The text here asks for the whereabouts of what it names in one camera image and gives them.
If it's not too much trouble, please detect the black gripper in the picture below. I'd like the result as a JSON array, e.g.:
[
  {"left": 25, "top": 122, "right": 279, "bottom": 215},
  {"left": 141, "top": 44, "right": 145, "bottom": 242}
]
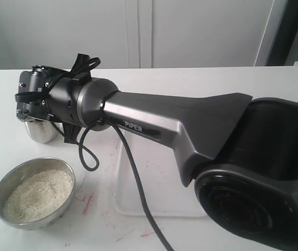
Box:
[{"left": 20, "top": 65, "right": 80, "bottom": 144}]

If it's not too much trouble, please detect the steel bowl of rice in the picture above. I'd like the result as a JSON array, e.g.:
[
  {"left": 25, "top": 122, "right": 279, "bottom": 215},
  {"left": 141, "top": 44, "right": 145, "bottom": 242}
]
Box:
[{"left": 0, "top": 157, "right": 76, "bottom": 230}]

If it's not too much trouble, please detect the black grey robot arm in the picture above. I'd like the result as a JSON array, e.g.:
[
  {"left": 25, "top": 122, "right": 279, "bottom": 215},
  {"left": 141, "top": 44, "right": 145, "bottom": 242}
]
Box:
[{"left": 15, "top": 65, "right": 298, "bottom": 250}]

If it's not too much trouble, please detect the white cabinet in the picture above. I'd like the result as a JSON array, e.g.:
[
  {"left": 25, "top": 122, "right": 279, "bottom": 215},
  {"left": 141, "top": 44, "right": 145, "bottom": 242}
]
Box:
[{"left": 0, "top": 1, "right": 286, "bottom": 69}]

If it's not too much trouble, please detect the white rectangular tray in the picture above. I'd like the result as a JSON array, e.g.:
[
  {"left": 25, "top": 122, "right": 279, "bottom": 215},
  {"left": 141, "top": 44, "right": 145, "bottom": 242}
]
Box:
[{"left": 114, "top": 132, "right": 206, "bottom": 218}]

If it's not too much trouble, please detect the small steel cup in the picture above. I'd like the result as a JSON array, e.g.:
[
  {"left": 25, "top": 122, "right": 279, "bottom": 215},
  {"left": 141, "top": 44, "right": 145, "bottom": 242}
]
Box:
[{"left": 24, "top": 119, "right": 59, "bottom": 144}]

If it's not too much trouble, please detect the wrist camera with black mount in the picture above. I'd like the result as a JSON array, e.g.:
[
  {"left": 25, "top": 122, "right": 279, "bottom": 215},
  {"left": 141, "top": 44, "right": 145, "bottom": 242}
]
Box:
[{"left": 15, "top": 71, "right": 47, "bottom": 122}]

